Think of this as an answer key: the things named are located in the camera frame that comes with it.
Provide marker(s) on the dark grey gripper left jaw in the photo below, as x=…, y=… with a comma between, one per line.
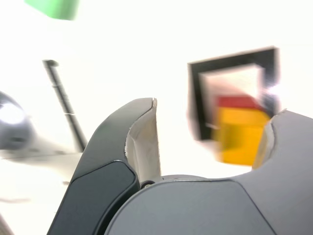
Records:
x=97, y=171

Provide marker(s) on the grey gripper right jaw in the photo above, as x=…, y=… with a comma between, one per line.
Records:
x=220, y=210

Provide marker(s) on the yellow cube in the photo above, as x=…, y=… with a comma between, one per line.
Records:
x=239, y=137

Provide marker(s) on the red cube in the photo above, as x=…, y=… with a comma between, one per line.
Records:
x=237, y=102

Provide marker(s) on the green cube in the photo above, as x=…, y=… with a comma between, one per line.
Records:
x=56, y=8

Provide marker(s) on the black tape square outline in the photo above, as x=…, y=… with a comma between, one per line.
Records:
x=195, y=98

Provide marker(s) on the black tape strip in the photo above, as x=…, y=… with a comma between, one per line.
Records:
x=62, y=98

